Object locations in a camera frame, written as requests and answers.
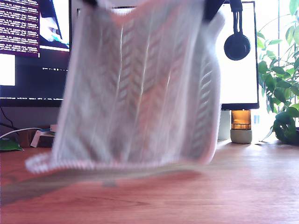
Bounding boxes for dark-screen computer monitor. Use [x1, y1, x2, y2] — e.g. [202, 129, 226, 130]
[0, 0, 73, 108]

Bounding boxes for green packet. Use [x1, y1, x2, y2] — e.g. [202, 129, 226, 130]
[0, 137, 24, 152]

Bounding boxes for brown cardboard box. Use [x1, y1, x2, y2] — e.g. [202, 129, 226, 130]
[18, 130, 38, 148]

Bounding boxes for white-screen computer monitor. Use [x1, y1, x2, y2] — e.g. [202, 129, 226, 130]
[76, 1, 260, 110]

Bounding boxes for white cable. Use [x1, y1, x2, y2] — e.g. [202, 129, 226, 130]
[0, 127, 51, 140]

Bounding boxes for small white box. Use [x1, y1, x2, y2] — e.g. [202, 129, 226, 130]
[30, 130, 56, 148]

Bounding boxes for small dark brown box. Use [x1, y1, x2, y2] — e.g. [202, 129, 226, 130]
[38, 136, 54, 148]

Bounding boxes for pale fluffy tea towel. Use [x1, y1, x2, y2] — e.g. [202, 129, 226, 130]
[25, 0, 226, 175]

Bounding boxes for green houseplant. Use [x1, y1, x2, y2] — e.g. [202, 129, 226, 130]
[256, 0, 299, 143]

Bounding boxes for amber glass jar grey base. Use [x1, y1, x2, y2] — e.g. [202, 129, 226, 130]
[230, 109, 253, 144]

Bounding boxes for black headphones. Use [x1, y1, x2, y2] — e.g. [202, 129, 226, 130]
[223, 0, 252, 62]

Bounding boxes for thin black cable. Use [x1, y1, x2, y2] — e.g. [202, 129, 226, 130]
[0, 108, 18, 130]

